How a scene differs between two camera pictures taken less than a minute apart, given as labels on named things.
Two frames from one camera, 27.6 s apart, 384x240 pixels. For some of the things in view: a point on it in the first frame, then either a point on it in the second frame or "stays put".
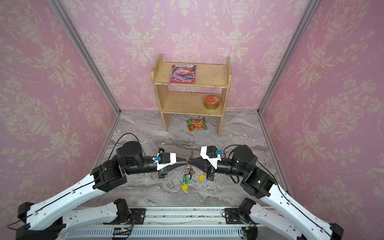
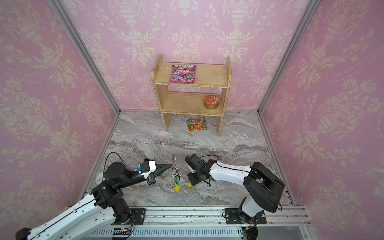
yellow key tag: [185, 187] → [176, 188]
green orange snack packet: [196, 123] stays put
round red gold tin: [211, 102] stays put
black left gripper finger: [179, 159] → [161, 167]
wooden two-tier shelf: [192, 89] stays put
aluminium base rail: [166, 223] stays put
